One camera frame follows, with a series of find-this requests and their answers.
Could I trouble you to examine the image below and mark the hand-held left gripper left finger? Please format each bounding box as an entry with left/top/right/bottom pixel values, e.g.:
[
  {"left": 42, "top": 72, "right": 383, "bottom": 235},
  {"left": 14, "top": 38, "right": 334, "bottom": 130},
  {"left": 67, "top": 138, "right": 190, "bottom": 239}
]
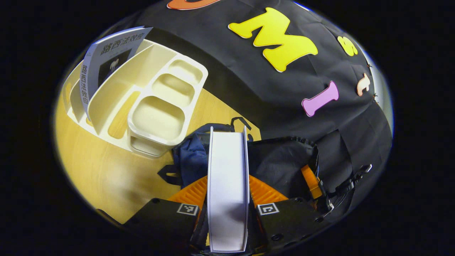
[{"left": 124, "top": 175, "right": 210, "bottom": 249}]

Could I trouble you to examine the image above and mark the black backdrop cloth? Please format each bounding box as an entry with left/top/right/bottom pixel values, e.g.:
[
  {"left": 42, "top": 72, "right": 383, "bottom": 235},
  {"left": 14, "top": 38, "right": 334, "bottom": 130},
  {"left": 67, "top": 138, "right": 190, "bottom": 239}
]
[{"left": 135, "top": 0, "right": 393, "bottom": 228}]

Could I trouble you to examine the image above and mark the cream plastic bookshelf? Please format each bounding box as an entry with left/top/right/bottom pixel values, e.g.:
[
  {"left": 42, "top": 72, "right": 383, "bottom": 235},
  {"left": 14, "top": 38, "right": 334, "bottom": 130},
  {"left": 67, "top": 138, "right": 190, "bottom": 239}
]
[{"left": 62, "top": 39, "right": 209, "bottom": 158}]

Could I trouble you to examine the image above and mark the blue schoolbag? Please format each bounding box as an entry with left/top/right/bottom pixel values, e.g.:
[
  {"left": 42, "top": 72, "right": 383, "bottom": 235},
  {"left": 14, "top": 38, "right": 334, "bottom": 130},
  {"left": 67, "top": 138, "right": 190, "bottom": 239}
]
[{"left": 157, "top": 117, "right": 320, "bottom": 201}]

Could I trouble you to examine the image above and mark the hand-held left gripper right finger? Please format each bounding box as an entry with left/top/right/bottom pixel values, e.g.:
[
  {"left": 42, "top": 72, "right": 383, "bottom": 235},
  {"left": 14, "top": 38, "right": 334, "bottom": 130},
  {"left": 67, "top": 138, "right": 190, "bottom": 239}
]
[{"left": 248, "top": 174, "right": 334, "bottom": 254}]

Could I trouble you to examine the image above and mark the grey cover book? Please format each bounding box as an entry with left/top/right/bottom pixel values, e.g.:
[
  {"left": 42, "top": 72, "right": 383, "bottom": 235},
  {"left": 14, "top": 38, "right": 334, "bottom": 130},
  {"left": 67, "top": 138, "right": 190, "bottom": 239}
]
[{"left": 79, "top": 26, "right": 153, "bottom": 119}]

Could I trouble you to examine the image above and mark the white cover book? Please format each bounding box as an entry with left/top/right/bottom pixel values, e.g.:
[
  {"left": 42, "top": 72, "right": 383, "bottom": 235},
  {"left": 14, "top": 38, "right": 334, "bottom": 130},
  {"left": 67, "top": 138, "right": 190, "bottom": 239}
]
[{"left": 207, "top": 125, "right": 250, "bottom": 254}]

